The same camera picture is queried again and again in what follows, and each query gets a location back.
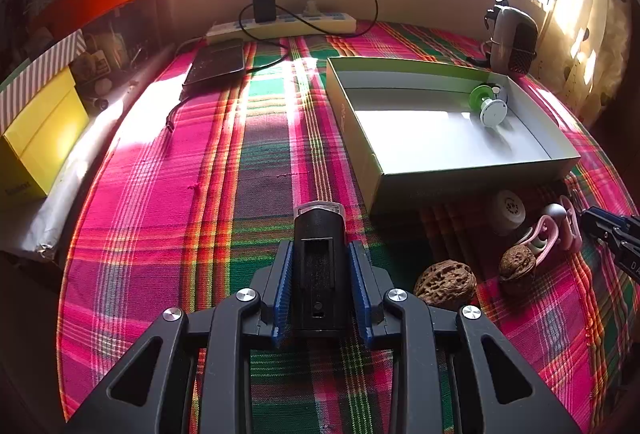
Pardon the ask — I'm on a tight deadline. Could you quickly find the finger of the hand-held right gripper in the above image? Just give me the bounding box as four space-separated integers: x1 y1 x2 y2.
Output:
580 206 640 247

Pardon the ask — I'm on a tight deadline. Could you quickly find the black charger adapter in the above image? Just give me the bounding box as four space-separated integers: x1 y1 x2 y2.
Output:
251 0 277 23

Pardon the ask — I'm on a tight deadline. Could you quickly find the white power strip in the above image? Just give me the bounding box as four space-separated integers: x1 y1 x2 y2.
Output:
206 11 357 45

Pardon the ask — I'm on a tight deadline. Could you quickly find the striped box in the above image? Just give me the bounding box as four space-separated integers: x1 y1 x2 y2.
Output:
0 30 87 135

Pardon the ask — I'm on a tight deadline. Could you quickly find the yellow box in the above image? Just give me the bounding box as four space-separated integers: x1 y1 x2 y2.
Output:
0 66 91 199

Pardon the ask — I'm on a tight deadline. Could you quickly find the pink clip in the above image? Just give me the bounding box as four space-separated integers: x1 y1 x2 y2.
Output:
515 195 583 259

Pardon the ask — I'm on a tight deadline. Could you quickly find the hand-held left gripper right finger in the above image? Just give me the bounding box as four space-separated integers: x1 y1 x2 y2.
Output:
348 241 583 434

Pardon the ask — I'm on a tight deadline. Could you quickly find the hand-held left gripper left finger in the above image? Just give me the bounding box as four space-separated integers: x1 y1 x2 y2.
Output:
65 241 296 434

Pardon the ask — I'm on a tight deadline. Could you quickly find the white round case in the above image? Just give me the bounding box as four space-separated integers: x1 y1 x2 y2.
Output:
487 190 527 237

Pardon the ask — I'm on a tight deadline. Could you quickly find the black battery charger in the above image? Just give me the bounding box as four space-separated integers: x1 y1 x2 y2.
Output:
292 201 347 332

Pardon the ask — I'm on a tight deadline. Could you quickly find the grey cardboard box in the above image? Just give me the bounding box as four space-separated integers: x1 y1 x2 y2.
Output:
326 56 582 218

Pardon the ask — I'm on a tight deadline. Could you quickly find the large walnut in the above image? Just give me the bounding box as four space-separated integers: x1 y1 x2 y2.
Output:
413 260 477 309

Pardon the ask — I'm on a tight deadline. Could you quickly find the small grey heater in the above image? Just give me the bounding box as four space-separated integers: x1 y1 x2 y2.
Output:
482 0 540 74

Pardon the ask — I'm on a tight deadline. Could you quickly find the green white spool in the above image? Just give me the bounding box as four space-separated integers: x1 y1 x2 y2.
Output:
469 84 510 129

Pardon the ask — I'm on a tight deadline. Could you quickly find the small walnut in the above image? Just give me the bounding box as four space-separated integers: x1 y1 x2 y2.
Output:
498 246 538 297

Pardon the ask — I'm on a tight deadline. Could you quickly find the dotted cream curtain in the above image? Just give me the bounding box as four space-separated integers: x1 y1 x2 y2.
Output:
537 0 636 125

